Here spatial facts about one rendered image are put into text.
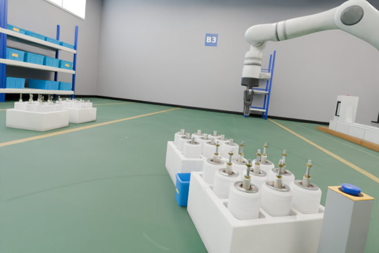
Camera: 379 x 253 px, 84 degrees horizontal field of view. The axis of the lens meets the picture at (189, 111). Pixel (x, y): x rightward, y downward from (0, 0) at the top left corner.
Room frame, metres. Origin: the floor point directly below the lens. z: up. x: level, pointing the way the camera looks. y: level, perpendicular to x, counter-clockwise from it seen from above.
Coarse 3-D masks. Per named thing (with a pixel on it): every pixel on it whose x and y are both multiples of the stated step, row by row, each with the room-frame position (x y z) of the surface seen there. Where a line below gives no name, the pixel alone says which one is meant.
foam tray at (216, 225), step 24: (192, 192) 0.86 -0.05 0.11; (192, 216) 0.83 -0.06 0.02; (216, 216) 0.64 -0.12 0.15; (264, 216) 0.61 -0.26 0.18; (288, 216) 0.62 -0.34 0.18; (312, 216) 0.64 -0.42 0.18; (216, 240) 0.62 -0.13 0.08; (240, 240) 0.55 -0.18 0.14; (264, 240) 0.57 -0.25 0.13; (288, 240) 0.60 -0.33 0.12; (312, 240) 0.63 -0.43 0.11
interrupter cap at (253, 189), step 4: (236, 184) 0.65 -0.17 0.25; (240, 184) 0.65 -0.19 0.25; (252, 184) 0.66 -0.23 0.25; (236, 188) 0.62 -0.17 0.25; (240, 188) 0.62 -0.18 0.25; (244, 188) 0.63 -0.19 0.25; (252, 188) 0.63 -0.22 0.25; (256, 188) 0.63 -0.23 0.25; (248, 192) 0.60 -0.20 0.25; (252, 192) 0.60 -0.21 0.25; (256, 192) 0.61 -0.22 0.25
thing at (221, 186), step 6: (216, 174) 0.74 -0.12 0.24; (216, 180) 0.73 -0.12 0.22; (222, 180) 0.71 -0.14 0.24; (228, 180) 0.70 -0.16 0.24; (234, 180) 0.70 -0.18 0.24; (240, 180) 0.72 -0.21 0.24; (216, 186) 0.73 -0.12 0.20; (222, 186) 0.71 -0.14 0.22; (228, 186) 0.70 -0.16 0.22; (216, 192) 0.72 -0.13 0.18; (222, 192) 0.71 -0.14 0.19; (228, 192) 0.70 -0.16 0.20; (222, 198) 0.71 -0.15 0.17; (228, 198) 0.70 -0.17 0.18
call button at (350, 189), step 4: (344, 184) 0.54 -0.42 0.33; (348, 184) 0.54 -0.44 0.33; (344, 188) 0.53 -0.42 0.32; (348, 188) 0.52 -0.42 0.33; (352, 188) 0.52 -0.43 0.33; (356, 188) 0.52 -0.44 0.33; (348, 192) 0.52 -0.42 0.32; (352, 192) 0.52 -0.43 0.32; (356, 192) 0.51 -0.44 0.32; (360, 192) 0.52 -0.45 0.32
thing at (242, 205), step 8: (232, 184) 0.65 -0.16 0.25; (232, 192) 0.62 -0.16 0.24; (240, 192) 0.60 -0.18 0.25; (232, 200) 0.62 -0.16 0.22; (240, 200) 0.60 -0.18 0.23; (248, 200) 0.59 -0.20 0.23; (256, 200) 0.60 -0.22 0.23; (232, 208) 0.61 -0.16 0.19; (240, 208) 0.60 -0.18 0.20; (248, 208) 0.59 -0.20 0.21; (256, 208) 0.60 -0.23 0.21; (240, 216) 0.59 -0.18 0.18; (248, 216) 0.59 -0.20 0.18; (256, 216) 0.60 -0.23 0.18
